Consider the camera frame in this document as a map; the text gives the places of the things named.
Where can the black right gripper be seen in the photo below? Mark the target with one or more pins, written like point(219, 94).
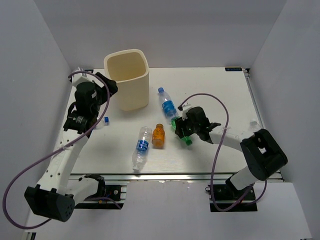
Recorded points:
point(180, 123)

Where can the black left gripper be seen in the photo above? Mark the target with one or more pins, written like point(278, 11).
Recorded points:
point(112, 84)

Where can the green plastic bottle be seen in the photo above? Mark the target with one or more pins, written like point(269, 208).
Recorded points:
point(186, 139)

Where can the crushed clear blue-label bottle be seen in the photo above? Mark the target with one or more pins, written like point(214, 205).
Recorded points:
point(139, 156)

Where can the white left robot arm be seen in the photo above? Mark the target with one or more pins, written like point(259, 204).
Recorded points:
point(51, 197)

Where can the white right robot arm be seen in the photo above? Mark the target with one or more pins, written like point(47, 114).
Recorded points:
point(261, 152)

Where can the cream plastic bin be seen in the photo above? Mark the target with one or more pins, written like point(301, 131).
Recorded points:
point(130, 70)

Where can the orange juice bottle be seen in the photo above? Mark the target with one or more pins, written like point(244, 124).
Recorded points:
point(158, 136)

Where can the blue label water bottle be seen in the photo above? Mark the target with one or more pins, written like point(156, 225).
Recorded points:
point(167, 104)

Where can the small blue-cap bottle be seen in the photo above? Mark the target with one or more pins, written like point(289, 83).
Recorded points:
point(102, 122)

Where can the clear white-cap bottle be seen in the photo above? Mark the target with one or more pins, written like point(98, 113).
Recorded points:
point(254, 126)

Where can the blue sticker right corner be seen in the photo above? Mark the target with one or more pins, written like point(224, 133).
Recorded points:
point(233, 69)

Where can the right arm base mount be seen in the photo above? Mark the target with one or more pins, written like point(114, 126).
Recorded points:
point(224, 199)

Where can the aluminium table frame rail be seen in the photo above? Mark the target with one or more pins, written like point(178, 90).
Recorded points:
point(276, 177)

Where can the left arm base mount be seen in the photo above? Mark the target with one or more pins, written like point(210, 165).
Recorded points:
point(96, 194)

